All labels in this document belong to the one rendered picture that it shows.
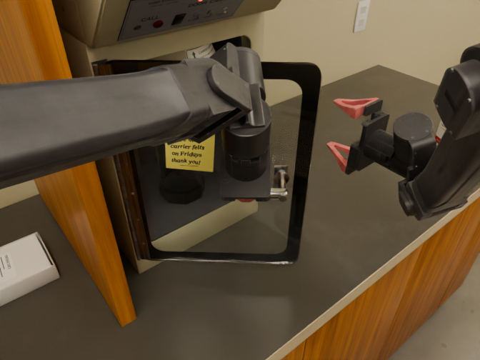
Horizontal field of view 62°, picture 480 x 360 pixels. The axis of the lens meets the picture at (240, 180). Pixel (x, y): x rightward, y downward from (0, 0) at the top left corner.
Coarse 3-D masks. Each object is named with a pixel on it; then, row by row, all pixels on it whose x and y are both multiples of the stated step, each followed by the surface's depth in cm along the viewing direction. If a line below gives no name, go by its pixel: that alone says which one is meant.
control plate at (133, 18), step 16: (144, 0) 46; (160, 0) 48; (176, 0) 49; (192, 0) 51; (208, 0) 53; (224, 0) 55; (240, 0) 58; (128, 16) 48; (144, 16) 49; (160, 16) 51; (192, 16) 55; (208, 16) 58; (224, 16) 60; (128, 32) 51; (144, 32) 53
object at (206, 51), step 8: (192, 48) 67; (200, 48) 68; (208, 48) 70; (160, 56) 66; (168, 56) 66; (176, 56) 66; (184, 56) 67; (192, 56) 67; (200, 56) 68; (208, 56) 70
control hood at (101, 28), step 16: (80, 0) 48; (96, 0) 44; (112, 0) 43; (128, 0) 45; (256, 0) 60; (272, 0) 63; (80, 16) 50; (96, 16) 46; (112, 16) 46; (96, 32) 48; (112, 32) 50; (160, 32) 56
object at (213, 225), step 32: (128, 64) 54; (160, 64) 54; (288, 64) 53; (288, 96) 56; (288, 128) 59; (160, 160) 63; (288, 160) 62; (160, 192) 67; (192, 192) 67; (288, 192) 66; (160, 224) 72; (192, 224) 72; (224, 224) 71; (256, 224) 71; (288, 224) 71; (160, 256) 77; (192, 256) 77; (224, 256) 76; (256, 256) 76; (288, 256) 76
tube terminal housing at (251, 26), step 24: (72, 0) 50; (72, 24) 54; (216, 24) 64; (240, 24) 67; (72, 48) 58; (96, 48) 54; (120, 48) 56; (144, 48) 59; (168, 48) 61; (72, 72) 63; (96, 168) 75; (120, 192) 68; (120, 216) 75; (120, 240) 83; (144, 264) 81
